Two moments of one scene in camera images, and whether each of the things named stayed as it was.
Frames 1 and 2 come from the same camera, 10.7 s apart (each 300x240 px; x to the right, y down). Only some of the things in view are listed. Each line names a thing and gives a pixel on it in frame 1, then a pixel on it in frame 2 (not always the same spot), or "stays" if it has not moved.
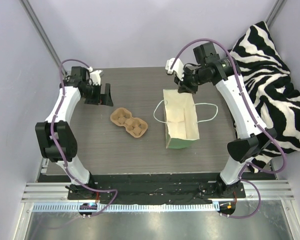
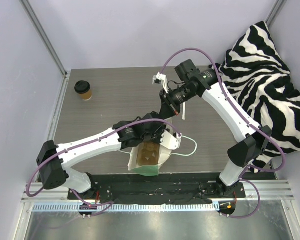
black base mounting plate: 155,188 stays
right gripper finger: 193,89 → 167,111
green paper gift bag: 181,129 → 148,169
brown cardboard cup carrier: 136,127 → 148,153
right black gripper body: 186,81 → 168,98
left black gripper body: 96,93 → 155,130
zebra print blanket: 280,105 stays
